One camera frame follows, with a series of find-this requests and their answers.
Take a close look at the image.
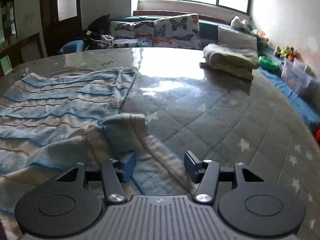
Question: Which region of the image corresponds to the clear plastic storage box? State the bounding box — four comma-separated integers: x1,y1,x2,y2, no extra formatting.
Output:
281,59,312,93

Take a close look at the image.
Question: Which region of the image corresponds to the blue beige striped towel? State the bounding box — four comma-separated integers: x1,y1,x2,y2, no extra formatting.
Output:
0,65,198,239

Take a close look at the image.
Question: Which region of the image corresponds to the blue chair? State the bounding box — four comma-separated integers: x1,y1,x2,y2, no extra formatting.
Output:
59,40,86,54

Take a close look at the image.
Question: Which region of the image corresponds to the dark wooden cabinet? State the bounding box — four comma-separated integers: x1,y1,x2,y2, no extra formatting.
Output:
1,0,44,76

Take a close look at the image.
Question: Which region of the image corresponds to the white plush toy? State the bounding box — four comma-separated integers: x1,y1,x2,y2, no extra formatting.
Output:
231,16,251,29

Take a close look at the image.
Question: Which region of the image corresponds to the folded yellow grey cloth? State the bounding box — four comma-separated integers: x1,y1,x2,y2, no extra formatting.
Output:
203,43,260,81

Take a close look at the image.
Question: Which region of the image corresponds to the butterfly print pillow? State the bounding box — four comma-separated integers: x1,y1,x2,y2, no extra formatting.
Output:
153,14,202,50

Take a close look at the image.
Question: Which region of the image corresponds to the black bag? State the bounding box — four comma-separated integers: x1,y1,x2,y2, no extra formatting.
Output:
87,14,110,35

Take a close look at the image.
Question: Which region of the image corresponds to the grey white cushion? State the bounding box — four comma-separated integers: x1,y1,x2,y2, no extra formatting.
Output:
217,26,258,57

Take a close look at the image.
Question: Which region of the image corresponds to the blue bench mat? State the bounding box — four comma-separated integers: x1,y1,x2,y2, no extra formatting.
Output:
258,67,319,134

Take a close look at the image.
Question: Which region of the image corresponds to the butterfly print blanket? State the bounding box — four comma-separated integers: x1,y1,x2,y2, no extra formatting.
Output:
97,21,155,49

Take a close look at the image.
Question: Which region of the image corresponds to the green plastic basin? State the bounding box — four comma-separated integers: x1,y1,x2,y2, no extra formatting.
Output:
259,56,279,71

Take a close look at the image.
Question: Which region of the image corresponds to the dark wooden door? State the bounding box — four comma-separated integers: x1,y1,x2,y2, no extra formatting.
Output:
40,0,82,56

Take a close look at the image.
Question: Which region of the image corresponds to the grey quilted star table cover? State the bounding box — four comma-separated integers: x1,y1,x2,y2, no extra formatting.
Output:
1,48,319,239

